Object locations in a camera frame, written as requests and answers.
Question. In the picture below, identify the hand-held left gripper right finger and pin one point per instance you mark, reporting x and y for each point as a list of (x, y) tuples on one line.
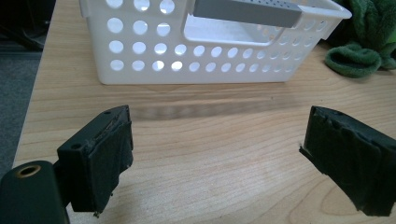
[(351, 161)]

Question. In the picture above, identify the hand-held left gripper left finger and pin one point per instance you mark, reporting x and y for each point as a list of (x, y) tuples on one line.
[(99, 161)]

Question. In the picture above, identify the green plush toy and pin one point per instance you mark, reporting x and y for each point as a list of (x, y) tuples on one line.
[(361, 40)]

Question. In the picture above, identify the white perforated plastic basket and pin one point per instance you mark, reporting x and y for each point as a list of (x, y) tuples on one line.
[(199, 46)]

